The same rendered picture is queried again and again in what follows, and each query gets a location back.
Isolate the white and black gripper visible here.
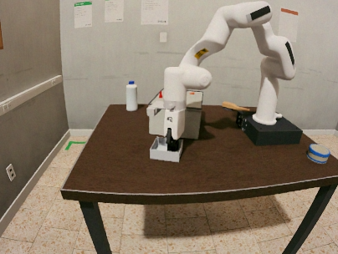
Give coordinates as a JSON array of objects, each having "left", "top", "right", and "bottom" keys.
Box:
[{"left": 164, "top": 109, "right": 185, "bottom": 152}]

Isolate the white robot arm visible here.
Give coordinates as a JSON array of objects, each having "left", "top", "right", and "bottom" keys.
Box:
[{"left": 147, "top": 1, "right": 296, "bottom": 124}]

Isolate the white bottle with blue cap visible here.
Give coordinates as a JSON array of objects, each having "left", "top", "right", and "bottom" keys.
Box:
[{"left": 126, "top": 81, "right": 137, "bottom": 111}]

